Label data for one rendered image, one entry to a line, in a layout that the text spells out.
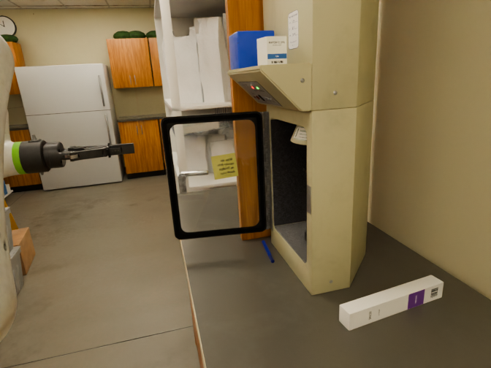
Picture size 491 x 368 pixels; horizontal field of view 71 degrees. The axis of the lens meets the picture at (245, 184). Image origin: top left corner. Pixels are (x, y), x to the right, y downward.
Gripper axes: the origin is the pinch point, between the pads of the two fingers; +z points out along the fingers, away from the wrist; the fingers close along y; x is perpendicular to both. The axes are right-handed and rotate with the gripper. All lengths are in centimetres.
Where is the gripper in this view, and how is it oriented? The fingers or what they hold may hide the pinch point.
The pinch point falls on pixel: (122, 149)
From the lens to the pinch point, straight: 110.6
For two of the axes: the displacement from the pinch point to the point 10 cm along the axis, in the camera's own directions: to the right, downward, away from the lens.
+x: 0.5, 9.6, 2.9
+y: -2.6, -2.6, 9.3
